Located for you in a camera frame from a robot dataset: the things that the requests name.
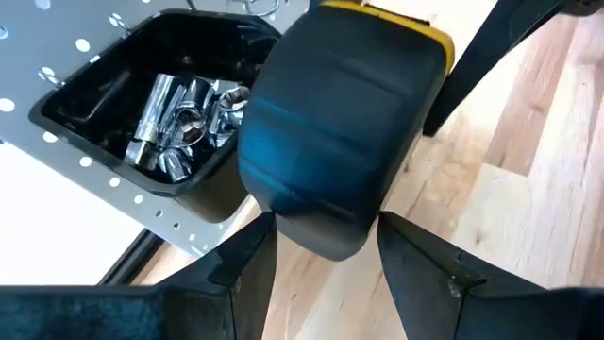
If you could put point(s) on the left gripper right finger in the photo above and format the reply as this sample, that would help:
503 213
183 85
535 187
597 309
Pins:
472 311

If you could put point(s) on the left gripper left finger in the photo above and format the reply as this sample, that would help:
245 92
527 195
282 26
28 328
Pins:
141 314

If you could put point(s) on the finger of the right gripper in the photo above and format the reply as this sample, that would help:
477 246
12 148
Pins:
495 47

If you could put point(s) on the yellow black tape measure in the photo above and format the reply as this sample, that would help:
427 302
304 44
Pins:
330 141

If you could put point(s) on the tall chrome deep socket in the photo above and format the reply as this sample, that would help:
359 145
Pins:
158 106

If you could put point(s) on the small chrome socket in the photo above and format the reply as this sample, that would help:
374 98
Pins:
200 92

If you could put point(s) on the white metal pegboard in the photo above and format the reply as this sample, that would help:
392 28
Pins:
28 61

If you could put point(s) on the black plastic pegboard bin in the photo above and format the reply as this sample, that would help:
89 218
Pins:
212 198

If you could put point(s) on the black aluminium table frame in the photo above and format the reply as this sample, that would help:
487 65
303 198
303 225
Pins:
132 257

